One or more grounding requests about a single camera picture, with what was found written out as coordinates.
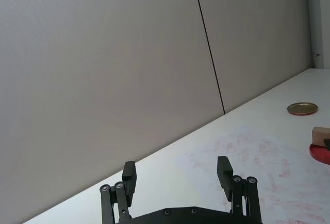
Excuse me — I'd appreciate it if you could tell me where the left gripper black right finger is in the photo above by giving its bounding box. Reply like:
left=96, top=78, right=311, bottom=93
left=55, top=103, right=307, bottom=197
left=217, top=156, right=262, bottom=224

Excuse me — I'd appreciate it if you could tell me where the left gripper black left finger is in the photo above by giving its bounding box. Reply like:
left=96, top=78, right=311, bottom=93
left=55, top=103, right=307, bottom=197
left=100, top=161, right=138, bottom=224

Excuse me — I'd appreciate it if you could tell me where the brown cardboard block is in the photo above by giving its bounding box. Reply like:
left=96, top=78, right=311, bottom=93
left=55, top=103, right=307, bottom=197
left=311, top=126, right=330, bottom=148

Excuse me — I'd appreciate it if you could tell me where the round red tin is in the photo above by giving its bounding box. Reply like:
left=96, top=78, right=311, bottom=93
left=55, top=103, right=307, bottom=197
left=308, top=142, right=330, bottom=165

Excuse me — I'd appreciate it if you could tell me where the round gold tin lid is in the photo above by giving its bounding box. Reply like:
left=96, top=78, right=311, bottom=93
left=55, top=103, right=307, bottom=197
left=287, top=102, right=318, bottom=116

